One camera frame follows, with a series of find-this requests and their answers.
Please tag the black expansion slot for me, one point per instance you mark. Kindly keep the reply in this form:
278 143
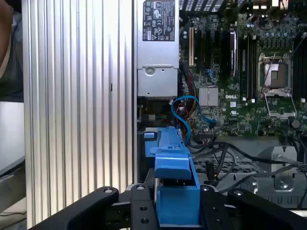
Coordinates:
200 50

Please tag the beige expansion slot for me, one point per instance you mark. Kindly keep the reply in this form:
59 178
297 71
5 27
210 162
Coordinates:
191 48

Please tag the silver metal drive bracket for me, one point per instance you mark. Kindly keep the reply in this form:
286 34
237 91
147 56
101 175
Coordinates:
285 184

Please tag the black RAM slot bank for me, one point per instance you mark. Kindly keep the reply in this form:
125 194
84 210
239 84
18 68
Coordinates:
249 72
301 76

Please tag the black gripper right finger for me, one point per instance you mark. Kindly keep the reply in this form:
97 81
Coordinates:
263 213

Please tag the black graphics card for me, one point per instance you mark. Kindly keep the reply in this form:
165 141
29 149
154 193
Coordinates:
233 52

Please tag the silver ribbed chipset heatsink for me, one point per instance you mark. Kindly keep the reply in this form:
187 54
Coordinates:
208 97

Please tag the green Dell motherboard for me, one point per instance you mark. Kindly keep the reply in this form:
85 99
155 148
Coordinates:
239 112

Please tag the open silver PC case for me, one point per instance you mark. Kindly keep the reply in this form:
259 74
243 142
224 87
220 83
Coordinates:
244 146

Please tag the person's grey clothed trunk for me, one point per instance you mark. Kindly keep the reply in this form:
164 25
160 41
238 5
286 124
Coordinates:
15 60

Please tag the round coin battery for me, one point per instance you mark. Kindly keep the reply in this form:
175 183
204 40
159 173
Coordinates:
296 123

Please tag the silver power supply unit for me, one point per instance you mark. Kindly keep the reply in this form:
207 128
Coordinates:
156 81

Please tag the metal socket cover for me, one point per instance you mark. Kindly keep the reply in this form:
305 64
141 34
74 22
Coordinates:
283 114

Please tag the thin metal locking lever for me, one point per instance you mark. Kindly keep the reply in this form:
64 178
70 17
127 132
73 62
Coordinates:
270 67

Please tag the black flat device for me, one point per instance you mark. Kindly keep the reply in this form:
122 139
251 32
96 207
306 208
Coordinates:
12 189

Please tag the CPU socket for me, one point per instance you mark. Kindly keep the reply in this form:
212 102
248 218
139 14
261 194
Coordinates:
278 76

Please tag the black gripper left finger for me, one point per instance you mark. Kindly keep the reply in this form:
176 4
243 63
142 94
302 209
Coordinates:
96 203

